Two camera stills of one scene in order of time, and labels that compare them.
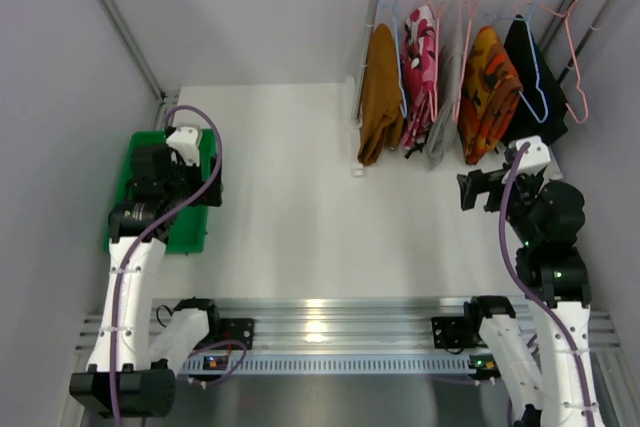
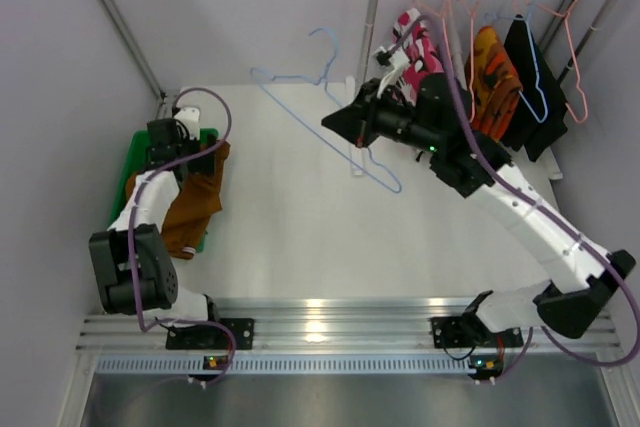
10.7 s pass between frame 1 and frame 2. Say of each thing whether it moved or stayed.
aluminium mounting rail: stayed
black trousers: stayed
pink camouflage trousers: stayed
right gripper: moved
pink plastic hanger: moved
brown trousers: moved
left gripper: moved
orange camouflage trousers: stayed
